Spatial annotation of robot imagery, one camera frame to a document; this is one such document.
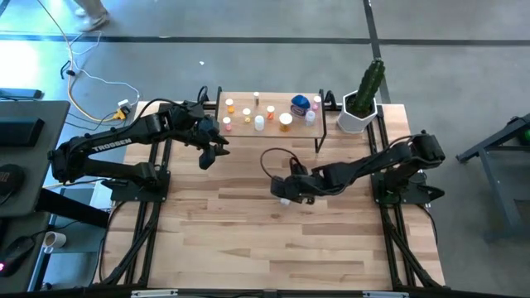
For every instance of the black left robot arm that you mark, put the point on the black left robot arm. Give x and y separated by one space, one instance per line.
112 145

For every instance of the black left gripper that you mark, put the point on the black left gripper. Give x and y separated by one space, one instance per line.
194 122

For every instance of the white cylinder cup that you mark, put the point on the white cylinder cup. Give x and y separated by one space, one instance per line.
56 240

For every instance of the yellow power plug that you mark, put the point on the yellow power plug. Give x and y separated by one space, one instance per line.
120 113

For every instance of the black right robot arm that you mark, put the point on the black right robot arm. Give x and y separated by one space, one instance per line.
372 163

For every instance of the black rectangular box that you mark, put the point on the black rectangular box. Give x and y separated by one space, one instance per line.
20 131

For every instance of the person's foot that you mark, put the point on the person's foot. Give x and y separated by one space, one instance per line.
96 21
80 11

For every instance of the wooden shelf with black legs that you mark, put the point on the wooden shelf with black legs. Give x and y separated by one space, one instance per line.
290 128

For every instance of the pink tablet bottle white cap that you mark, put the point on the pink tablet bottle white cap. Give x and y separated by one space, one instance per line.
226 120

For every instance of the slim orange pill bottle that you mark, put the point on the slim orange pill bottle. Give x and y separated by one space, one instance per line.
270 109

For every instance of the Tums bottle blue cap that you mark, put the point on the Tums bottle blue cap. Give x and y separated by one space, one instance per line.
300 101

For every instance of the black computer mouse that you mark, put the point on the black computer mouse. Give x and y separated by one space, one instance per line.
16 254

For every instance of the green cactus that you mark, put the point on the green cactus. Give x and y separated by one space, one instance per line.
370 83

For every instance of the black round pad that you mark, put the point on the black round pad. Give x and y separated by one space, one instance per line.
10 180

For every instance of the black flat device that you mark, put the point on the black flat device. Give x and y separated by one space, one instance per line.
20 93

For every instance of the orange bottle orange tablets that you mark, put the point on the orange bottle orange tablets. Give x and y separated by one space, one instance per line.
229 102

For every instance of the grey metal stand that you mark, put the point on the grey metal stand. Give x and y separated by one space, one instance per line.
492 174

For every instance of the black desk beam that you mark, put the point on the black desk beam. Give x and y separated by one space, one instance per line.
70 207

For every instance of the silver metal bracket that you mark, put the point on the silver metal bracket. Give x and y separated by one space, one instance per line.
385 294
153 294

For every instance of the black aluminium table frame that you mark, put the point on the black aluminium table frame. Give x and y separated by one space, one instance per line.
387 236

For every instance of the grey desk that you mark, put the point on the grey desk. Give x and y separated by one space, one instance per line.
49 124

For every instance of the white planter pot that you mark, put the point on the white planter pot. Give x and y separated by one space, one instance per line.
345 122

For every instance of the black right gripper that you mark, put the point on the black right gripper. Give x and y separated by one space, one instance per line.
302 188

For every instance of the white power adapter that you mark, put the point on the white power adapter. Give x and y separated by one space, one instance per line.
123 102

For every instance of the large amber capsule bottle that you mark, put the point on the large amber capsule bottle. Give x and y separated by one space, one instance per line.
285 118

